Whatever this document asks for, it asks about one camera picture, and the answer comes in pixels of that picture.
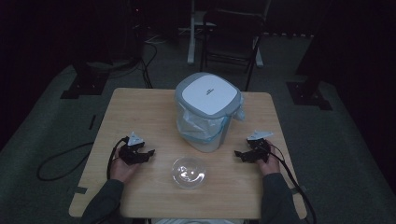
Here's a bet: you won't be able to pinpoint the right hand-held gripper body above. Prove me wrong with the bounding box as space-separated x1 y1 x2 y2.
247 130 274 163

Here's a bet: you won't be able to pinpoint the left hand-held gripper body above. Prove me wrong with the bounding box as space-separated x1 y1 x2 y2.
119 131 146 166

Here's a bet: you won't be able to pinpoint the clear plastic cup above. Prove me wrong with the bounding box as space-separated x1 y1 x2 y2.
171 156 207 190

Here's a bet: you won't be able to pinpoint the grey and white trash can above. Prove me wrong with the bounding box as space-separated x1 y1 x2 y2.
174 72 246 154

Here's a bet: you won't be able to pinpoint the person's left hand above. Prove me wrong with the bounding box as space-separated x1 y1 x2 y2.
110 148 141 184

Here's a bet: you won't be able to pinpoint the person's right hand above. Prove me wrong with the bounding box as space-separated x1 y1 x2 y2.
256 140 281 177

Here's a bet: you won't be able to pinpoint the white plastic trash bag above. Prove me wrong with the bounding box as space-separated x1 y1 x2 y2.
177 94 247 146

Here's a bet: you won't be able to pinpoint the white trash can lid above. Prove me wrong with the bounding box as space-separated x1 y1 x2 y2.
181 74 239 116

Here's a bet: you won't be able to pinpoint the black stand base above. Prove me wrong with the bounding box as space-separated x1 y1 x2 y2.
60 61 110 100
286 80 333 111

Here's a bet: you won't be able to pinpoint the black folding chair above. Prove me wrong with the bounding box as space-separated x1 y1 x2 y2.
199 8 266 91

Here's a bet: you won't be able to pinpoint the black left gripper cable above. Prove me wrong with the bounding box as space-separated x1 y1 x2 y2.
36 135 130 182

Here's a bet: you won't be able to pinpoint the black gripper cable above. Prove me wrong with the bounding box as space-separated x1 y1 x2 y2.
36 135 130 182
266 144 318 224

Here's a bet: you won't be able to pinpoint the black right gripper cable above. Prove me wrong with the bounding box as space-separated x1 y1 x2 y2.
266 144 318 224

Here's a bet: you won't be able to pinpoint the black floor cables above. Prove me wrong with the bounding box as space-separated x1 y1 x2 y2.
135 39 159 90

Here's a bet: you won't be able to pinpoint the white desk frame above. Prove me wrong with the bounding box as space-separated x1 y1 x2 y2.
186 0 273 68

